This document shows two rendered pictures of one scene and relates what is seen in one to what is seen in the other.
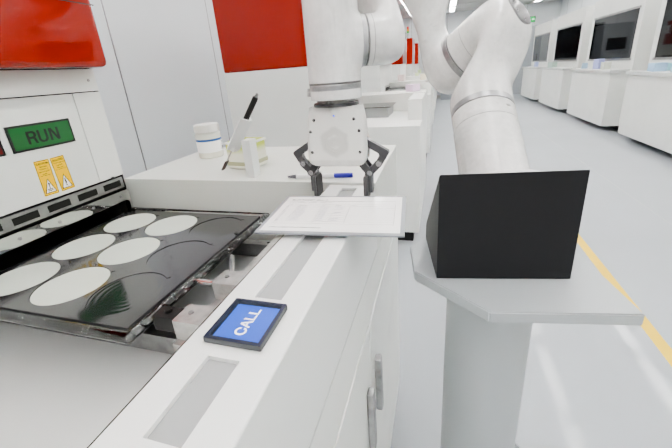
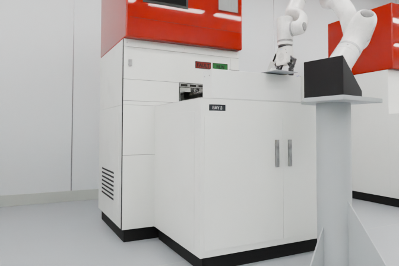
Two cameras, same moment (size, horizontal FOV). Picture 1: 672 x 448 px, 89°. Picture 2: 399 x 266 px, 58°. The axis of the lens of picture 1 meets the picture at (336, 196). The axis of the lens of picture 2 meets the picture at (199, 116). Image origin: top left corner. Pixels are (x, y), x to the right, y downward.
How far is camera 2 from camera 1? 1.63 m
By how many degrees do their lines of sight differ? 50
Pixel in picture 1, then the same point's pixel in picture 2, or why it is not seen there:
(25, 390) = not seen: hidden behind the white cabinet
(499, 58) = (353, 30)
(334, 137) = (281, 55)
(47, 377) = not seen: hidden behind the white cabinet
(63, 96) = (228, 57)
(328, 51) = (279, 31)
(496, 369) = (323, 139)
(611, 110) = not seen: outside the picture
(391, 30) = (296, 24)
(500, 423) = (327, 170)
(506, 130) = (339, 51)
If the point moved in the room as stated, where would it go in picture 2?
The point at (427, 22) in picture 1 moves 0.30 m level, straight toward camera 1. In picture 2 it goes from (342, 23) to (303, 15)
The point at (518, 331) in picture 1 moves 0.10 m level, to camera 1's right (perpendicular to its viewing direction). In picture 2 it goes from (329, 121) to (351, 120)
